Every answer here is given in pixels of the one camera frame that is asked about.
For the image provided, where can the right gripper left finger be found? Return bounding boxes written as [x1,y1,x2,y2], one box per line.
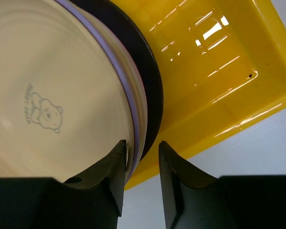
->
[0,140,126,229]

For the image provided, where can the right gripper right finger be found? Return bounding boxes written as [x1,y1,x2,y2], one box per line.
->
[159,141,286,229]

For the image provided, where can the purple plate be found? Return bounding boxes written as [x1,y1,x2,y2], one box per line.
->
[57,0,148,182]

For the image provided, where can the dark rimmed plate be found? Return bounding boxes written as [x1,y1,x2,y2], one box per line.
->
[72,0,163,159]

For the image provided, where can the yellow plastic bin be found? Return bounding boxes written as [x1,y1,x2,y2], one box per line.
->
[111,0,286,188]

